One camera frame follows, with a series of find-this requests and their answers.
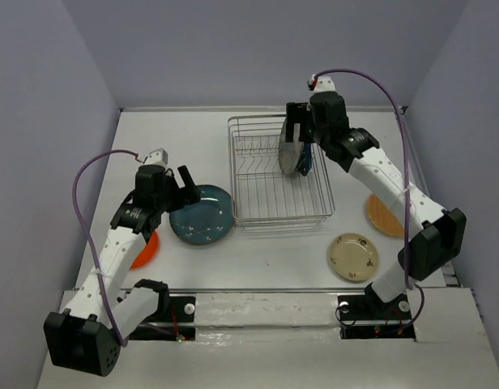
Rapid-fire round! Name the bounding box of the teal blossom round plate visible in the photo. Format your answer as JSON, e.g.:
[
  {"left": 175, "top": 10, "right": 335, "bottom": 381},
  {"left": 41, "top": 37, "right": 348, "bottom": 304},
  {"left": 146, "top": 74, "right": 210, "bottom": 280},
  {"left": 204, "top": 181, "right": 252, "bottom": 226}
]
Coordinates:
[{"left": 169, "top": 185, "right": 235, "bottom": 246}]

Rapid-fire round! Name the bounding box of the grey deer pattern plate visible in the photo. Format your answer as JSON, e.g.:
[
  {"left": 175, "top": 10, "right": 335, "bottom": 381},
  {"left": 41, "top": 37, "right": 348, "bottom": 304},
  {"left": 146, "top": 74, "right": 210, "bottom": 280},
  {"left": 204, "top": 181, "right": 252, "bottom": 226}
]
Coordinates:
[{"left": 278, "top": 122, "right": 304, "bottom": 175}]

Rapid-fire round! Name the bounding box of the dark blue leaf plate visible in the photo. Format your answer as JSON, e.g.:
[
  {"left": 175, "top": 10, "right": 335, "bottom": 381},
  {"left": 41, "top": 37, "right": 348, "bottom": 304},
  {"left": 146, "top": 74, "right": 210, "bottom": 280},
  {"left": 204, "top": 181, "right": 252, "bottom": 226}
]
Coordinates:
[{"left": 296, "top": 143, "right": 313, "bottom": 177}]

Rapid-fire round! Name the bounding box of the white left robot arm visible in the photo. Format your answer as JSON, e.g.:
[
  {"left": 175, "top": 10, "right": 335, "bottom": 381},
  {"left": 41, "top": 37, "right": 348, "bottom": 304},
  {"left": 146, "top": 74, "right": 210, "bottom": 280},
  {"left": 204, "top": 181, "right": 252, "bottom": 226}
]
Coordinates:
[{"left": 44, "top": 162, "right": 200, "bottom": 377}]

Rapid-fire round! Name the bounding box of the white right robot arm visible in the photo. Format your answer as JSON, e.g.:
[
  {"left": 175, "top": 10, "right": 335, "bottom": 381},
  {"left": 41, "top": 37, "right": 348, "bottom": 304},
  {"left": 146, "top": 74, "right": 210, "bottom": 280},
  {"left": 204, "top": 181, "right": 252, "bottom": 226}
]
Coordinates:
[{"left": 285, "top": 92, "right": 467, "bottom": 318}]

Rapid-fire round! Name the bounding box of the orange plate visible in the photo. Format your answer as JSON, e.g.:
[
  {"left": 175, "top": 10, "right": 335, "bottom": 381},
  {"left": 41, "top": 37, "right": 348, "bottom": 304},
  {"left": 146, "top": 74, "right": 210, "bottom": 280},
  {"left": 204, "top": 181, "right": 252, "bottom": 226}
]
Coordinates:
[{"left": 130, "top": 232, "right": 160, "bottom": 270}]

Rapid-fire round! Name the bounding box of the woven tan round plate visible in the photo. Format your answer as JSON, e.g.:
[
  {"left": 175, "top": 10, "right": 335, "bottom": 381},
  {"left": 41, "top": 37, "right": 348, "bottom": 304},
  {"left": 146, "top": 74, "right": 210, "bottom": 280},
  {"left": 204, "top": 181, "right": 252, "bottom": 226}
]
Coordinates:
[{"left": 366, "top": 194, "right": 404, "bottom": 237}]

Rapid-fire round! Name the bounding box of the cream floral plate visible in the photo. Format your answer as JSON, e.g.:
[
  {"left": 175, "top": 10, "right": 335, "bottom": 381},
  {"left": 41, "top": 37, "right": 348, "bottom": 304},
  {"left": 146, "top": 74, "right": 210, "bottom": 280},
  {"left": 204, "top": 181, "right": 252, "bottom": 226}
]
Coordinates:
[{"left": 329, "top": 233, "right": 379, "bottom": 283}]

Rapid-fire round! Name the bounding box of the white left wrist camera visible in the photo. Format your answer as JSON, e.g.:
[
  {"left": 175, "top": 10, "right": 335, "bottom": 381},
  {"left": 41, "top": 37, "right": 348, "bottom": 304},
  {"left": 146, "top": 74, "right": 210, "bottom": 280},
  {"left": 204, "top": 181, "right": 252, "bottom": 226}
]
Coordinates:
[{"left": 143, "top": 148, "right": 168, "bottom": 169}]

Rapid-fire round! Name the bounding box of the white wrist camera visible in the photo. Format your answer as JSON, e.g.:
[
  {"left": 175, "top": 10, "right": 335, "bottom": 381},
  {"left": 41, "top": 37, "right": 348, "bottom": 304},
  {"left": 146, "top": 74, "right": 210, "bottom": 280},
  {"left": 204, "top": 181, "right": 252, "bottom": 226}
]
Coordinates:
[
  {"left": 143, "top": 148, "right": 168, "bottom": 169},
  {"left": 307, "top": 75, "right": 336, "bottom": 94}
]

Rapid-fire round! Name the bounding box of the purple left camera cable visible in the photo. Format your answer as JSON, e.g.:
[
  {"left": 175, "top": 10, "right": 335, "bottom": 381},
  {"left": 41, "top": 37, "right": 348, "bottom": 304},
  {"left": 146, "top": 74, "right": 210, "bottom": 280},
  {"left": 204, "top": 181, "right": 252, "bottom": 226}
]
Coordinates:
[{"left": 71, "top": 150, "right": 147, "bottom": 348}]

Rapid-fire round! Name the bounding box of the purple camera cable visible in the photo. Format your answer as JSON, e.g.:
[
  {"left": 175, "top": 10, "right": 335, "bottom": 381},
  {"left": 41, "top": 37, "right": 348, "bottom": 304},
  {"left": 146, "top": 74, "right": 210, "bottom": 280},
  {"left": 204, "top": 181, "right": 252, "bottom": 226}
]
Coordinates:
[
  {"left": 71, "top": 150, "right": 147, "bottom": 348},
  {"left": 308, "top": 68, "right": 425, "bottom": 325}
]

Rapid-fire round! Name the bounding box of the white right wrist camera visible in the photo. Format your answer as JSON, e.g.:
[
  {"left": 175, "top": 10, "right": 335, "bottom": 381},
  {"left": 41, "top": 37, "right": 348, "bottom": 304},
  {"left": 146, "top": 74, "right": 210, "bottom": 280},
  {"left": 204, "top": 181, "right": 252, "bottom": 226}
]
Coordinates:
[{"left": 307, "top": 75, "right": 336, "bottom": 94}]

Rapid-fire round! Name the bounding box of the wire metal dish rack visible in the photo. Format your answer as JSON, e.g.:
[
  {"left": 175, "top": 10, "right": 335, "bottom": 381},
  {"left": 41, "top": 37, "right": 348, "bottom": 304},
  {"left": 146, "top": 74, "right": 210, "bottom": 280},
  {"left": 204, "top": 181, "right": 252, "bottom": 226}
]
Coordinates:
[{"left": 228, "top": 114, "right": 335, "bottom": 230}]

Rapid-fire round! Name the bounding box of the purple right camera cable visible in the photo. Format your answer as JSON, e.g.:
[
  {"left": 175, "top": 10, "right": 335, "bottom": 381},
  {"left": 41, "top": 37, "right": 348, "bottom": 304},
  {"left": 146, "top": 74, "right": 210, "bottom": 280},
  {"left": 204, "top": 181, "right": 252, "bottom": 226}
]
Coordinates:
[{"left": 308, "top": 68, "right": 425, "bottom": 325}]

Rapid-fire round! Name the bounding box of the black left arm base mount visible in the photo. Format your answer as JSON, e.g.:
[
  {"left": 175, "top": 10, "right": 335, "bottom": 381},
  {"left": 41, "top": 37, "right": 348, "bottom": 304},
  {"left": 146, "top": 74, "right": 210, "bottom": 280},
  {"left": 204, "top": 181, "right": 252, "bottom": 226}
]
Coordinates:
[{"left": 129, "top": 295, "right": 196, "bottom": 342}]

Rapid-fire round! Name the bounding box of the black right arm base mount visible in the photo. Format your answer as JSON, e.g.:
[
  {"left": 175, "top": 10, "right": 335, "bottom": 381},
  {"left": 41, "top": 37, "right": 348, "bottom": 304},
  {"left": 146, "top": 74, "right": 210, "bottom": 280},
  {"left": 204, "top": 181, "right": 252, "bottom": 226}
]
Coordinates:
[{"left": 335, "top": 285, "right": 416, "bottom": 340}]

